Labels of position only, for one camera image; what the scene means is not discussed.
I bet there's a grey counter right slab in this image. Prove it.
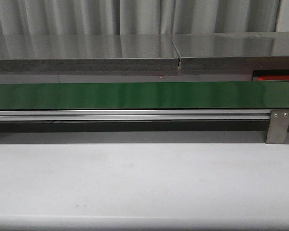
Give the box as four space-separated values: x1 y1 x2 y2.
172 32 289 72

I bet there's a grey counter slab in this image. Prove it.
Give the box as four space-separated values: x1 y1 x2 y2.
0 35 179 73
172 32 289 72

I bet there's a green conveyor belt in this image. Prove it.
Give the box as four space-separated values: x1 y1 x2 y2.
0 81 289 110

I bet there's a steel conveyor support bracket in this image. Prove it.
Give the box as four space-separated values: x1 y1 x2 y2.
266 109 289 144

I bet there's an aluminium conveyor side rail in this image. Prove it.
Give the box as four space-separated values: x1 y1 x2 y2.
0 109 271 122

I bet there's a red plastic tray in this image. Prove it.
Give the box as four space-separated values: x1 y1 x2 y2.
254 75 289 82

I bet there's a grey curtain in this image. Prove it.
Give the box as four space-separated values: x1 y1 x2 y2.
0 0 281 35

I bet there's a grey counter left slab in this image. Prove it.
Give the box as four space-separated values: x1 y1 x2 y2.
0 35 179 73

